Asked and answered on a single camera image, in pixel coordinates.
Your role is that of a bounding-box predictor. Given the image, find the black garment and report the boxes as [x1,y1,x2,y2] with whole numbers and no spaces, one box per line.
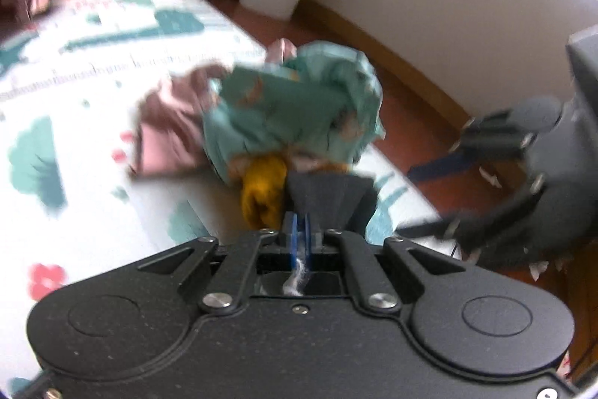
[284,171,378,237]

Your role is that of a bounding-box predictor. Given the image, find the yellow garment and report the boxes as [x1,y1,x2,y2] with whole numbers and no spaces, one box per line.
[239,153,351,231]

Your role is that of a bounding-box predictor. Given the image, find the teal patterned garment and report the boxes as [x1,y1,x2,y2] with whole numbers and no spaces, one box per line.
[203,42,385,182]

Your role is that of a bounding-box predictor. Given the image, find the mauve pink garment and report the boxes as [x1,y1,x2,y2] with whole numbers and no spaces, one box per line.
[129,39,296,182]

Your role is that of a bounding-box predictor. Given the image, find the white patterned play mat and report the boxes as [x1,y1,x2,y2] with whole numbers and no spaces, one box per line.
[0,0,465,397]

